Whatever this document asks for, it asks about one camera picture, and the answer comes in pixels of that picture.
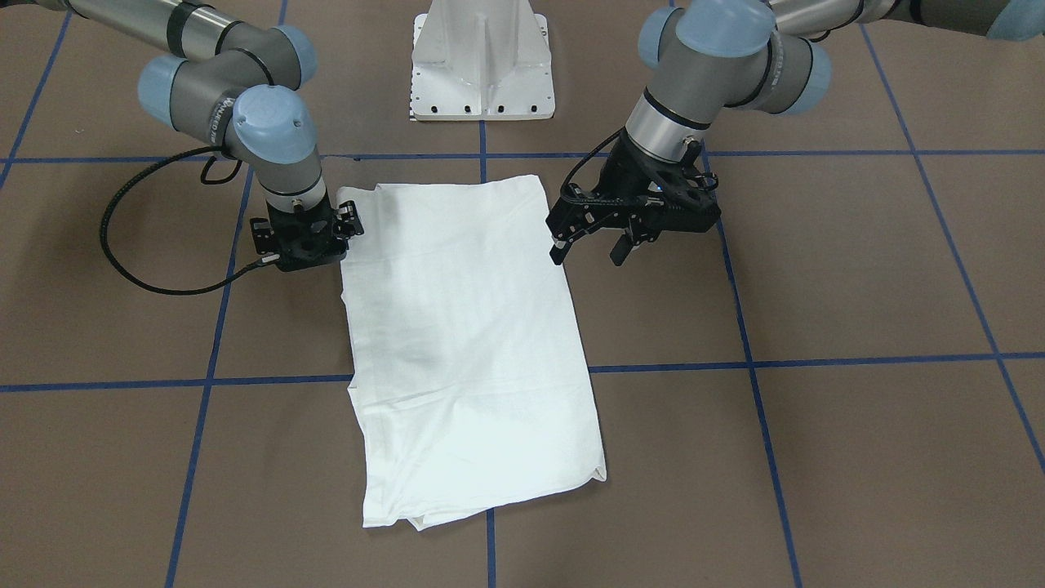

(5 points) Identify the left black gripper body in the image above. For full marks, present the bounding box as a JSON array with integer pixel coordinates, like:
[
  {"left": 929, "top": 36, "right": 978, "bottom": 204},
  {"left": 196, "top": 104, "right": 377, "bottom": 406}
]
[{"left": 545, "top": 131, "right": 722, "bottom": 245}]

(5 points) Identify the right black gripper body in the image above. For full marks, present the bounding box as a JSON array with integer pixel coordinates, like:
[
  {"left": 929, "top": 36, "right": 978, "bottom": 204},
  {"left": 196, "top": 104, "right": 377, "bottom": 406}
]
[{"left": 250, "top": 199, "right": 348, "bottom": 273}]

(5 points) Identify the white printed t-shirt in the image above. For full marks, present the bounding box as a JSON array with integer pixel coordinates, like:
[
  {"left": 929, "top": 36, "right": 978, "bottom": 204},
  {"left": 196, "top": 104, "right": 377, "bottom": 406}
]
[{"left": 336, "top": 175, "right": 607, "bottom": 531}]

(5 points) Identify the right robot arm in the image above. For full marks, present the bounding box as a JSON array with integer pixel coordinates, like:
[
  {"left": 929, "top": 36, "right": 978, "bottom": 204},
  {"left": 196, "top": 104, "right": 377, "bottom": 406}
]
[{"left": 42, "top": 1, "right": 363, "bottom": 272}]

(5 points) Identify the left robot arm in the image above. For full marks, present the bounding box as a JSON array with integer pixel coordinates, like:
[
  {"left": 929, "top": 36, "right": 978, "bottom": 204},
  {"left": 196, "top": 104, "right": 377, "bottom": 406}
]
[{"left": 545, "top": 1, "right": 1044, "bottom": 265}]

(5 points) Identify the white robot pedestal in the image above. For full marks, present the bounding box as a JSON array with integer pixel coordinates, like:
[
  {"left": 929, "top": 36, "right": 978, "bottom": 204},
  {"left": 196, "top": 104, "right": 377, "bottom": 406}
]
[{"left": 408, "top": 1, "right": 556, "bottom": 122}]

